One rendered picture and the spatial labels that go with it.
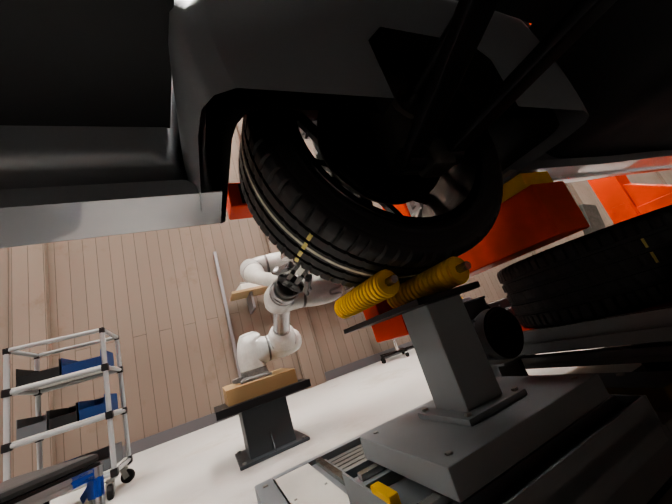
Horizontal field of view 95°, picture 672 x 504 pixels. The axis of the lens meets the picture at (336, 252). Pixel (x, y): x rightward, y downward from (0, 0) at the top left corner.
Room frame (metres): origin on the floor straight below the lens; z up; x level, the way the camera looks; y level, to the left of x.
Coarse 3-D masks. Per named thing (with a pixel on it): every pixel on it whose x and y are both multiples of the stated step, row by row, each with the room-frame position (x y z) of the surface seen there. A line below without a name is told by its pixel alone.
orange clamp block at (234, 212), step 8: (232, 184) 0.68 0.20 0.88; (240, 184) 0.69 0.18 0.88; (232, 192) 0.68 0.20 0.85; (240, 192) 0.69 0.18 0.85; (232, 200) 0.68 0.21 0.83; (240, 200) 0.69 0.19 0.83; (232, 208) 0.69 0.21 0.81; (240, 208) 0.70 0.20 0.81; (232, 216) 0.73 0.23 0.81; (240, 216) 0.74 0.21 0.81; (248, 216) 0.76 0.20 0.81
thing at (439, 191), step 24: (408, 72) 0.69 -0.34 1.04; (288, 120) 0.51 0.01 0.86; (312, 120) 0.79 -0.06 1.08; (456, 168) 0.78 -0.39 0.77; (480, 168) 0.72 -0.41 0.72; (432, 192) 0.88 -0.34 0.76; (456, 192) 0.76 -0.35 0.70; (384, 216) 0.57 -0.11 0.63; (408, 216) 0.60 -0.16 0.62; (432, 216) 0.62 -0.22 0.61
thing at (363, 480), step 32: (608, 416) 0.69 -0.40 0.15; (640, 416) 0.65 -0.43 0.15; (544, 448) 0.61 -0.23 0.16; (576, 448) 0.57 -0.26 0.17; (608, 448) 0.60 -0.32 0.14; (640, 448) 0.63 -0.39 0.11; (352, 480) 0.72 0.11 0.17; (384, 480) 0.70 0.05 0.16; (512, 480) 0.57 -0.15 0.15; (544, 480) 0.53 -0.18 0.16; (576, 480) 0.56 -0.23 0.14; (608, 480) 0.59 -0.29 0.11
